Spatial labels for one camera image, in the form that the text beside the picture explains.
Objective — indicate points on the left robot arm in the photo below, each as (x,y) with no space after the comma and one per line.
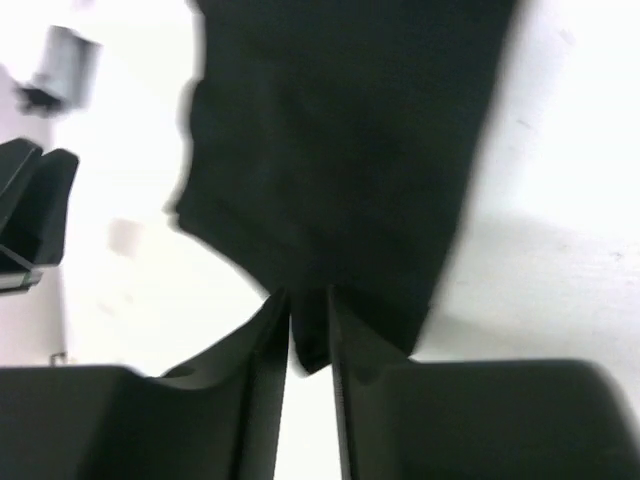
(35,190)

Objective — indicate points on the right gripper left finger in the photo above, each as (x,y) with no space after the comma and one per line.
(214,416)

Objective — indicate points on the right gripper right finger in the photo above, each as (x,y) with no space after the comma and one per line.
(507,419)

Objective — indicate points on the black tank top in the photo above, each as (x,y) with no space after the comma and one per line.
(332,145)

